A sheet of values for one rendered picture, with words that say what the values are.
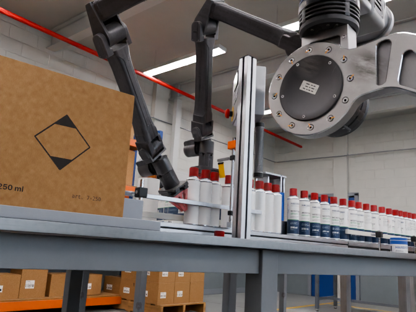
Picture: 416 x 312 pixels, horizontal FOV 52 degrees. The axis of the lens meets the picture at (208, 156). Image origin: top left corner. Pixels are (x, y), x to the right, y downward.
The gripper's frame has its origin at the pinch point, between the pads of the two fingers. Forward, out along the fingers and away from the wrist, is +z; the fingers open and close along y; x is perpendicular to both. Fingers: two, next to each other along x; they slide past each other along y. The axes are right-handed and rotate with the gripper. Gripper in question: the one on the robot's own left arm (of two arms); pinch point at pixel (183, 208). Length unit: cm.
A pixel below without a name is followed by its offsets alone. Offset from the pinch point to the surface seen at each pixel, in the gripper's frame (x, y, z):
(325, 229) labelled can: -62, -3, 50
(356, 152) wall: -689, 359, 284
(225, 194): -19.3, -0.4, 5.6
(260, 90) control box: -42, -17, -24
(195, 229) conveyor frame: 2.9, -5.6, 6.4
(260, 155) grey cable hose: -33.8, -11.2, -2.3
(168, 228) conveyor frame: 11.7, -4.9, 0.4
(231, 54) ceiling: -412, 328, -19
